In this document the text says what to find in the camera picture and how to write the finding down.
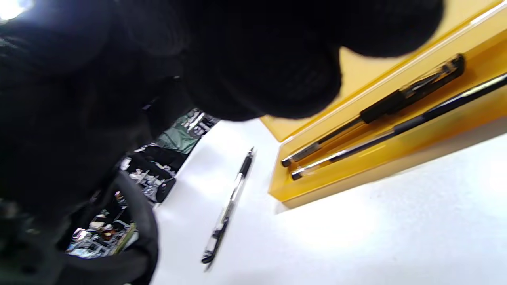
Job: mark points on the black clear gel pen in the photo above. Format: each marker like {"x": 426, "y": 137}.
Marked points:
{"x": 380, "y": 107}
{"x": 400, "y": 126}
{"x": 231, "y": 200}

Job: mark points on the person's right hand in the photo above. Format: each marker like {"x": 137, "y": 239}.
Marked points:
{"x": 119, "y": 79}

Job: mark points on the yellow plastic tray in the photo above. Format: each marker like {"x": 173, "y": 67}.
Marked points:
{"x": 396, "y": 130}

